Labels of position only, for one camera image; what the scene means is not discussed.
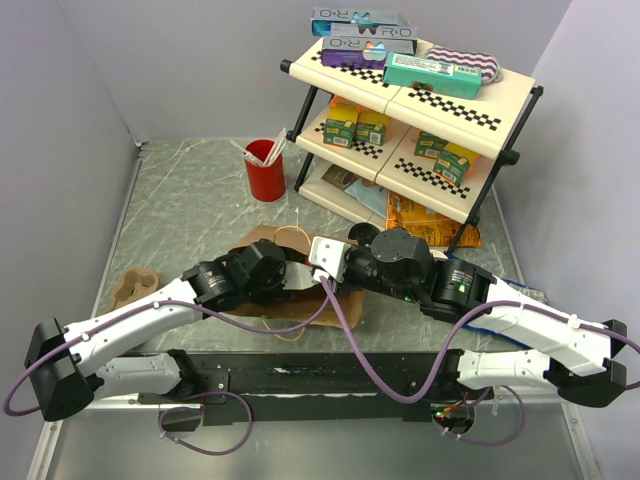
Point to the cream three-tier shelf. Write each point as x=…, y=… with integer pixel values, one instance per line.
x=487, y=125

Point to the orange snack bag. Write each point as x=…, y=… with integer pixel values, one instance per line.
x=436, y=229

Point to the green yellow box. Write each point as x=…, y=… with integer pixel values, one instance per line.
x=454, y=162
x=371, y=126
x=341, y=122
x=429, y=145

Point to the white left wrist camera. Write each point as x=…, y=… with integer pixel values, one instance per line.
x=299, y=276

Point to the blue chips bag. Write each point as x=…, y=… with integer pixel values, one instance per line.
x=504, y=290

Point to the top grey R+Co box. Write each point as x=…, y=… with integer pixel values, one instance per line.
x=360, y=21

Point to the teal rectangular box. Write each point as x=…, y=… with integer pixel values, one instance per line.
x=434, y=75

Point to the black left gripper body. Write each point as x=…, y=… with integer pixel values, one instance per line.
x=270, y=288

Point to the brown paper bag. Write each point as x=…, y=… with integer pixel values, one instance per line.
x=303, y=304

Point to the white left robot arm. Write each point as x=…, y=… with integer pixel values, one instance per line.
x=71, y=366

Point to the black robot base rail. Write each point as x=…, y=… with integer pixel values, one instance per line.
x=308, y=387

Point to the green yellow box far right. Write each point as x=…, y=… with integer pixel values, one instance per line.
x=454, y=162

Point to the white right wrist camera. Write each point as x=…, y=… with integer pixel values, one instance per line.
x=329, y=255

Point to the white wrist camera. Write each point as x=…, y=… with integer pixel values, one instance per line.
x=329, y=255
x=299, y=276

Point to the purple wavy pouch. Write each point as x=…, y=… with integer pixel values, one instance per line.
x=491, y=70

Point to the purple grey R+Co box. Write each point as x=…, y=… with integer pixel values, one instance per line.
x=363, y=52

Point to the magazine on bottom shelf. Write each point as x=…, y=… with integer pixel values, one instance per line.
x=367, y=193

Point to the red plastic cup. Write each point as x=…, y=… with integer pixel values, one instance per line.
x=267, y=183

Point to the green yellow box far left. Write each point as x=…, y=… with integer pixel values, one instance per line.
x=341, y=122

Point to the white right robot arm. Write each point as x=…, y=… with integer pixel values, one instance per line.
x=561, y=352

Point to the stack of black lids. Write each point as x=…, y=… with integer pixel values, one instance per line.
x=363, y=233

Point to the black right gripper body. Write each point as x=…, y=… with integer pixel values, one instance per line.
x=363, y=272

